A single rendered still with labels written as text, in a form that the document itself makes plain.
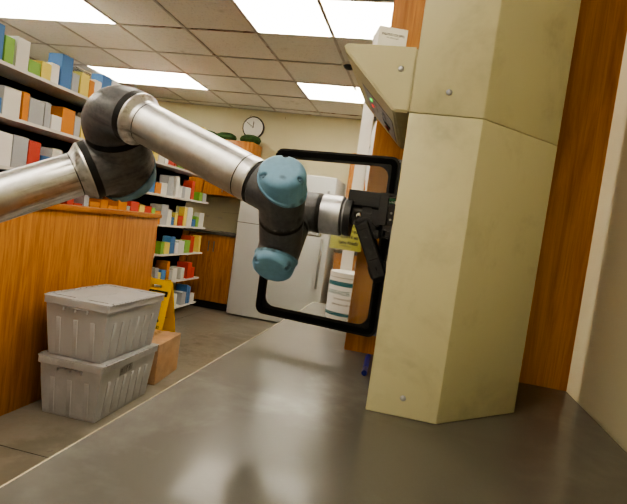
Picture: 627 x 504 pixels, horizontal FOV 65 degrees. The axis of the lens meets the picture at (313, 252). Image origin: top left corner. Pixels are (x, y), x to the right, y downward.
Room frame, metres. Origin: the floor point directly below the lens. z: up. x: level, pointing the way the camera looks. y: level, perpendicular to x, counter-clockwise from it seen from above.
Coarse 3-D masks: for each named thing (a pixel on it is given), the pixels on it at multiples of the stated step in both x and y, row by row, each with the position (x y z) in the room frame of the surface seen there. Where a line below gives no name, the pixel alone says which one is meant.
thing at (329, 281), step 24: (312, 168) 1.15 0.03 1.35; (336, 168) 1.13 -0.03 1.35; (360, 168) 1.11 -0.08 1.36; (336, 192) 1.13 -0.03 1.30; (384, 192) 1.09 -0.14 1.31; (360, 216) 1.10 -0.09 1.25; (312, 240) 1.14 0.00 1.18; (336, 240) 1.12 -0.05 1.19; (312, 264) 1.14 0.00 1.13; (336, 264) 1.12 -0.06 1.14; (360, 264) 1.10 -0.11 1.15; (288, 288) 1.16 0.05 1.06; (312, 288) 1.14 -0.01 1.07; (336, 288) 1.12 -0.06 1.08; (360, 288) 1.10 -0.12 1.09; (312, 312) 1.13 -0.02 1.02; (336, 312) 1.11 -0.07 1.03; (360, 312) 1.09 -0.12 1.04
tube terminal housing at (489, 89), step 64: (448, 0) 0.76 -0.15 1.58; (512, 0) 0.76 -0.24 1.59; (576, 0) 0.85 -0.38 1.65; (448, 64) 0.76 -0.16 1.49; (512, 64) 0.77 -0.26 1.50; (448, 128) 0.76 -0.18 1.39; (512, 128) 0.79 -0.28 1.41; (448, 192) 0.76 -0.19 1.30; (512, 192) 0.80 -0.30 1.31; (448, 256) 0.75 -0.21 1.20; (512, 256) 0.82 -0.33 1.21; (384, 320) 0.77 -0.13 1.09; (448, 320) 0.75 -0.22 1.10; (512, 320) 0.83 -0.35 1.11; (384, 384) 0.77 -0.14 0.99; (448, 384) 0.76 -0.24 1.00; (512, 384) 0.85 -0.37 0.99
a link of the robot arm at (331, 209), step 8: (328, 200) 0.90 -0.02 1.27; (336, 200) 0.90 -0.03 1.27; (344, 200) 0.91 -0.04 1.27; (320, 208) 0.90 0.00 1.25; (328, 208) 0.90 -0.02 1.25; (336, 208) 0.89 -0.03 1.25; (320, 216) 0.90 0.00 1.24; (328, 216) 0.90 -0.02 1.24; (336, 216) 0.89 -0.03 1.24; (320, 224) 0.90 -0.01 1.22; (328, 224) 0.90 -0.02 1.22; (336, 224) 0.90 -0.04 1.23; (320, 232) 0.92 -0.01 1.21; (328, 232) 0.92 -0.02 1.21; (336, 232) 0.91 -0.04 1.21
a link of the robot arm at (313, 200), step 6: (312, 192) 0.93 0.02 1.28; (306, 198) 0.91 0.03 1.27; (312, 198) 0.91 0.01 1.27; (318, 198) 0.91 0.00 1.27; (306, 204) 0.91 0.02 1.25; (312, 204) 0.90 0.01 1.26; (318, 204) 0.90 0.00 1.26; (306, 210) 0.90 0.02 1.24; (312, 210) 0.90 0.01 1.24; (318, 210) 0.90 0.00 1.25; (306, 216) 0.90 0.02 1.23; (312, 216) 0.90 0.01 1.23; (306, 222) 0.90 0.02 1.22; (312, 222) 0.91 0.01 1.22; (312, 228) 0.92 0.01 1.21
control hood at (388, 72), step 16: (352, 48) 0.79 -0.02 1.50; (368, 48) 0.79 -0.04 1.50; (384, 48) 0.78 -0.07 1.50; (400, 48) 0.78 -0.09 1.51; (416, 48) 0.78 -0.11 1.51; (352, 64) 0.84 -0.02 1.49; (368, 64) 0.79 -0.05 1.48; (384, 64) 0.78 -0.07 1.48; (400, 64) 0.78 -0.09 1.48; (368, 80) 0.79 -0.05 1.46; (384, 80) 0.78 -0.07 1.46; (400, 80) 0.78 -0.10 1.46; (384, 96) 0.78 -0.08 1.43; (400, 96) 0.77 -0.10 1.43; (400, 112) 0.78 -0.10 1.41; (400, 128) 0.89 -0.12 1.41; (400, 144) 1.05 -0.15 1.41
